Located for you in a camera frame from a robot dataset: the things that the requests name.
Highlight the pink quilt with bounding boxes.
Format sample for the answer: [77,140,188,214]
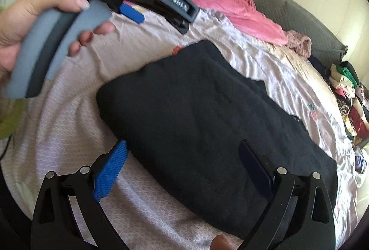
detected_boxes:
[191,0,288,46]

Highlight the lilac strawberry print bedsheet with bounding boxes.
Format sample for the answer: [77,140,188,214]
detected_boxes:
[1,10,358,249]

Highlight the pile of folded clothes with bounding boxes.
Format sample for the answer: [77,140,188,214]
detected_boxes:
[328,61,368,148]

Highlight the grey quilted headboard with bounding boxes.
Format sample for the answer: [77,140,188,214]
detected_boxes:
[253,0,347,67]

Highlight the person's right hand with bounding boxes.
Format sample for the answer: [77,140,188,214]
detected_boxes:
[209,234,236,250]

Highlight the green sleeve forearm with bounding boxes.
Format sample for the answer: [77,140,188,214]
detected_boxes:
[0,98,27,140]

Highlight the cream bed sheet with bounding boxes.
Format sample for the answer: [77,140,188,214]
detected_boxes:
[259,40,345,131]

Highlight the person's left hand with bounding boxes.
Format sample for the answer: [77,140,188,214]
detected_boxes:
[0,0,116,83]

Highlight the pink fuzzy garment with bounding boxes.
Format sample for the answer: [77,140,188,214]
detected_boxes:
[285,30,312,59]

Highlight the white bag of clothes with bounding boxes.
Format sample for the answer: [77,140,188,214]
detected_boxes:
[353,146,368,188]

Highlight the black sweater orange cuffs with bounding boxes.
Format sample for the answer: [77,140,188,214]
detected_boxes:
[96,40,338,238]

